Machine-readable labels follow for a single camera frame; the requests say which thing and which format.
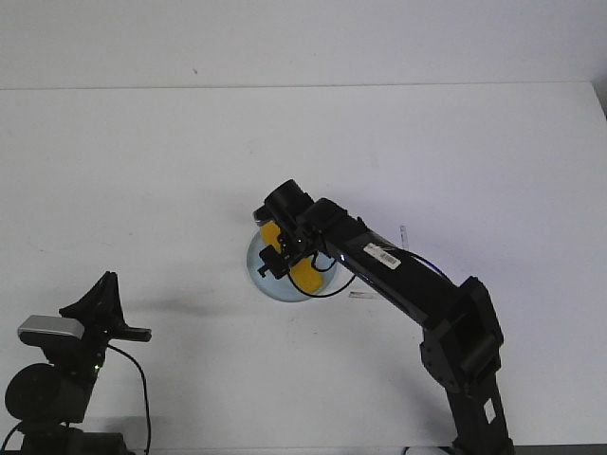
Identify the clear tape strip vertical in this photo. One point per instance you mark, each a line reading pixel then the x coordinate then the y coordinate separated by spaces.
pixel 404 237

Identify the yellow corn cob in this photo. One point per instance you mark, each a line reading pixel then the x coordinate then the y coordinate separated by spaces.
pixel 303 273

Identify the light blue round plate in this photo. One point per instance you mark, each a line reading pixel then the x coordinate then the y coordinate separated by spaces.
pixel 283 290

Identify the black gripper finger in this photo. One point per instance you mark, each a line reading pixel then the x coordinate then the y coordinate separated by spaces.
pixel 100 306
pixel 273 262

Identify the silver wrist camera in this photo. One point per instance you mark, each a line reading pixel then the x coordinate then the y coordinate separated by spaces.
pixel 48 325
pixel 262 216

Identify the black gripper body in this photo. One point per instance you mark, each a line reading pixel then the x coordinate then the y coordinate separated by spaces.
pixel 83 356
pixel 287 204

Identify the clear tape strip horizontal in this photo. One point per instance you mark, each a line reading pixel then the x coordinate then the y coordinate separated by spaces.
pixel 364 295

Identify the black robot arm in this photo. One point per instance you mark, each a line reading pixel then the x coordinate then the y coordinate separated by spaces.
pixel 50 399
pixel 462 336

